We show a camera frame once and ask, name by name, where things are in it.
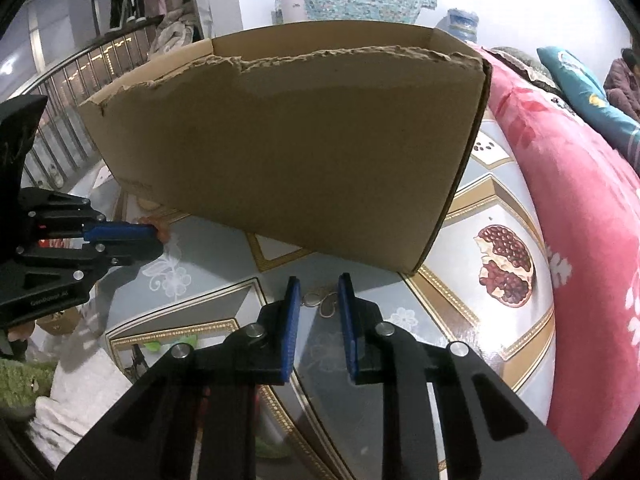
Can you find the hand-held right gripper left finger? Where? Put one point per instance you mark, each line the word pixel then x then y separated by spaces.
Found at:
pixel 290 335

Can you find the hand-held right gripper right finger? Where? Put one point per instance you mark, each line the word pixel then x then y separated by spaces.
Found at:
pixel 349 335

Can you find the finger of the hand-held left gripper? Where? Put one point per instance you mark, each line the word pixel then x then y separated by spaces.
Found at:
pixel 125 252
pixel 120 232

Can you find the brown cardboard box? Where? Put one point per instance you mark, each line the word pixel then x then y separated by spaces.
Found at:
pixel 300 160

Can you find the metal stair railing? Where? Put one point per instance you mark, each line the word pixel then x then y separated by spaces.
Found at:
pixel 60 90

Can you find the white fleece garment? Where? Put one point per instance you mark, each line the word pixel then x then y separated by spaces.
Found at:
pixel 75 395

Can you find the green patterned cloth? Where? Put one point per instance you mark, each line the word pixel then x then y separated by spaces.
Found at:
pixel 20 380

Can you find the beige clothes pile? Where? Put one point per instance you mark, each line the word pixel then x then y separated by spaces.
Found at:
pixel 175 30

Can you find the pink floral blanket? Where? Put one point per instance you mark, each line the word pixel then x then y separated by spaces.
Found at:
pixel 590 210

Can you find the blue water jug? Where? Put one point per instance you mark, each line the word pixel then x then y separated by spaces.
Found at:
pixel 460 25

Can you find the teal patterned pillow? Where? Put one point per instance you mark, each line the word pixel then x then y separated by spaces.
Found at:
pixel 575 80

